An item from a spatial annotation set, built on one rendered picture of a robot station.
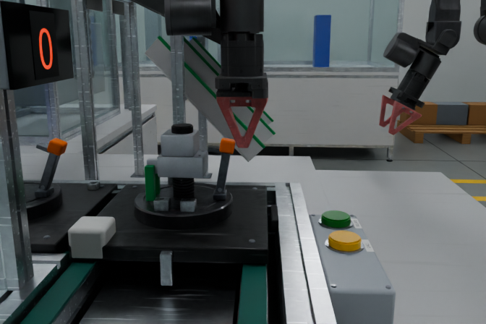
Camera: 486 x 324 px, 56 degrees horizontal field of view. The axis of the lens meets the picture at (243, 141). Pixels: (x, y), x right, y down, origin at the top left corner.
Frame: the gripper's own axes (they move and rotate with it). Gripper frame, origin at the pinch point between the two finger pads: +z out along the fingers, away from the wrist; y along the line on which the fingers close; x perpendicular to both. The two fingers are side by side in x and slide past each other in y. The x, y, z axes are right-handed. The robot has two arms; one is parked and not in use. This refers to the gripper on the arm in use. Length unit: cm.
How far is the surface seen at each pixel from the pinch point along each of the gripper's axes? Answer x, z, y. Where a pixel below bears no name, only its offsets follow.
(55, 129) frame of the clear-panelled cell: -67, 15, -86
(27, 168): -63, 21, -58
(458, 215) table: 43, 22, -28
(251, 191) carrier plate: 0.9, 10.2, -9.0
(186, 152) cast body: -7.5, 1.0, 2.0
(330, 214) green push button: 12.2, 10.1, 1.1
